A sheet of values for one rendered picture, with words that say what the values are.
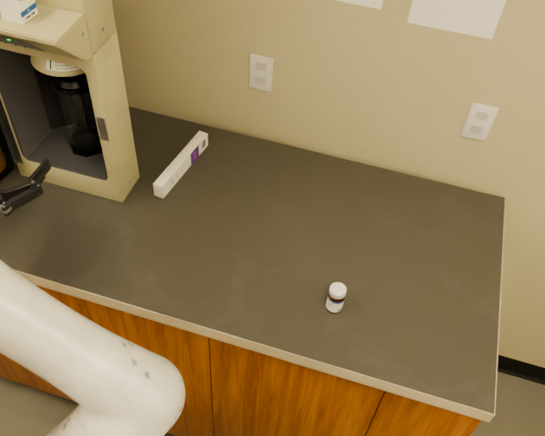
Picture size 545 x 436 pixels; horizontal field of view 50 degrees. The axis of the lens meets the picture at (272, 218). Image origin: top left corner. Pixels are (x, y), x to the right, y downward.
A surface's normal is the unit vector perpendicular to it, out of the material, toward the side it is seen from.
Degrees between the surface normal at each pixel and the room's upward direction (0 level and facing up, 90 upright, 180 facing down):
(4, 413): 0
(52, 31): 0
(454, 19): 90
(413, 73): 90
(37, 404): 0
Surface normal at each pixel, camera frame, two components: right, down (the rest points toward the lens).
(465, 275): 0.05, -0.67
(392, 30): -0.29, 0.70
